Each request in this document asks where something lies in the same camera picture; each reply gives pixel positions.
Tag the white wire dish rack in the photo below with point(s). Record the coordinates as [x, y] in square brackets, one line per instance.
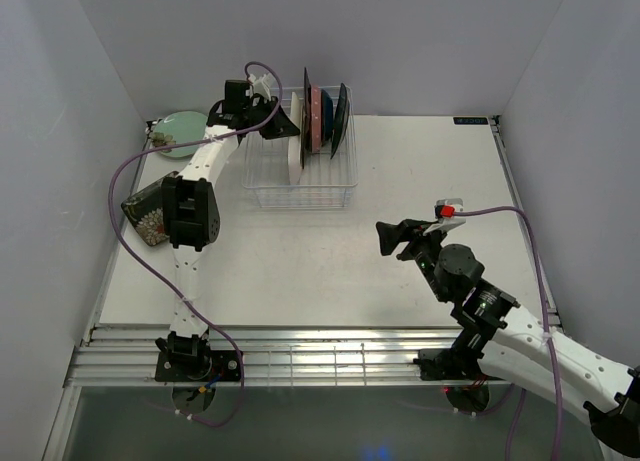
[325, 182]

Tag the dark blue leaf plate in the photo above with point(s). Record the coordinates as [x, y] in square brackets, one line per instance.
[327, 117]

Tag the black logo label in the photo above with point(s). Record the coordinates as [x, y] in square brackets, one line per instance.
[470, 120]

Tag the aluminium rail frame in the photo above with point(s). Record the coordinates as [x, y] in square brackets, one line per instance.
[273, 357]

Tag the teal leaf-shaped plate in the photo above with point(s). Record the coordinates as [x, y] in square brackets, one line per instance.
[341, 117]

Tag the white rectangular plate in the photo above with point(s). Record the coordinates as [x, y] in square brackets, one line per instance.
[294, 142]

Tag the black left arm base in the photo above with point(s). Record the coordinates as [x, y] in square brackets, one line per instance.
[178, 368]

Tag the pink polka dot plate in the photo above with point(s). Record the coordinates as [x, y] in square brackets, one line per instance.
[315, 119]

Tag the cream floral square plate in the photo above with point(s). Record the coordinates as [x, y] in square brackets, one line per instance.
[306, 120]

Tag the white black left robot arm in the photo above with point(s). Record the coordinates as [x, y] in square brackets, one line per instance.
[190, 213]

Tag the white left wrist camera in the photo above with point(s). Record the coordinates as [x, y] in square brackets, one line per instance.
[260, 86]

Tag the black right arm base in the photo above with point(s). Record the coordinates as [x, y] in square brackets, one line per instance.
[447, 364]

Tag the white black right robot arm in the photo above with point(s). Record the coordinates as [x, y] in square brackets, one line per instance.
[500, 338]

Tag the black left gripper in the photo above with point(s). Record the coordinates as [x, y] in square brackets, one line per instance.
[281, 126]

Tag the black floral square plate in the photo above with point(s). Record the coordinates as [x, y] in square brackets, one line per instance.
[143, 210]

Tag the mint green round plate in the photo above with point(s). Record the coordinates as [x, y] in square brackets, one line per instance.
[175, 132]

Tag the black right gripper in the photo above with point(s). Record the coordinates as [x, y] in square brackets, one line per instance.
[390, 236]

